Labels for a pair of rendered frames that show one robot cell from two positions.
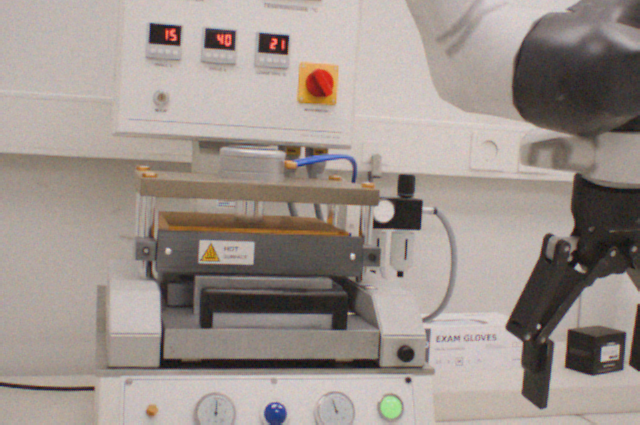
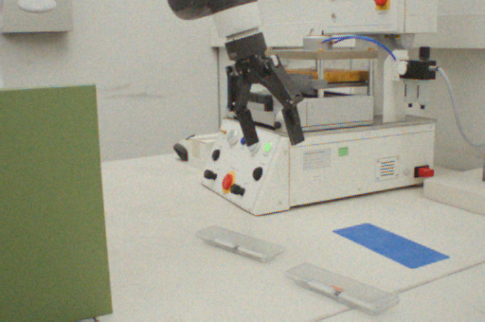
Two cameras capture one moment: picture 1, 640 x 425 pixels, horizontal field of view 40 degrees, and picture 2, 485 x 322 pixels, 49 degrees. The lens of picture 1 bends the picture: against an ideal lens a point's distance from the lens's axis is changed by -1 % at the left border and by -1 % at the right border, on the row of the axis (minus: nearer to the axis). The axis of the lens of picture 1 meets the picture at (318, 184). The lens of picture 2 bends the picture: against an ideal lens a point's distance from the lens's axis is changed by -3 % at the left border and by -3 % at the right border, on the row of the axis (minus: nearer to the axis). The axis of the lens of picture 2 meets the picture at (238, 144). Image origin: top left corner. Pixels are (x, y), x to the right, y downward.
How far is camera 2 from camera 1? 1.40 m
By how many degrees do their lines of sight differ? 78
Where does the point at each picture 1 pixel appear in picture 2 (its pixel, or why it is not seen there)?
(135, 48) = not seen: outside the picture
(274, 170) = (312, 44)
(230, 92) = (353, 9)
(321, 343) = (260, 116)
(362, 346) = (269, 119)
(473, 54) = not seen: outside the picture
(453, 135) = not seen: outside the picture
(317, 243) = (296, 77)
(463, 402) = (468, 199)
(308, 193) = (298, 54)
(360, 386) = (266, 136)
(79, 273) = not seen: hidden behind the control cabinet
